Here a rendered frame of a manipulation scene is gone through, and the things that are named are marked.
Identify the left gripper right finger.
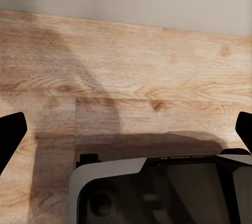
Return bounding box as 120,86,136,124
235,111,252,154

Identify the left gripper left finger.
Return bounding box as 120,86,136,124
0,112,27,174

